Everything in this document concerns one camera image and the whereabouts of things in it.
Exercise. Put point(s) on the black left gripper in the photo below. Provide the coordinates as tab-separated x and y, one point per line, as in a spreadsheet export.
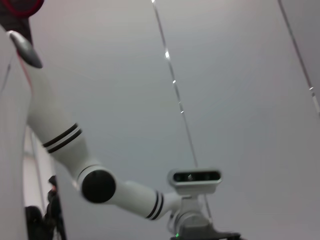
225	237

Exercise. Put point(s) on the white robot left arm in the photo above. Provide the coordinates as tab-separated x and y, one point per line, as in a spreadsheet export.
57	120

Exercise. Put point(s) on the black blurred background equipment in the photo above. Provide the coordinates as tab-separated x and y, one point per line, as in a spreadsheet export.
53	207

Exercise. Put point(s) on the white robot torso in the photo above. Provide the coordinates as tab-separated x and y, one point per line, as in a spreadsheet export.
12	125

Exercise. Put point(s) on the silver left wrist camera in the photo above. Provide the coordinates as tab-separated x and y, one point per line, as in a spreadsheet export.
195	178

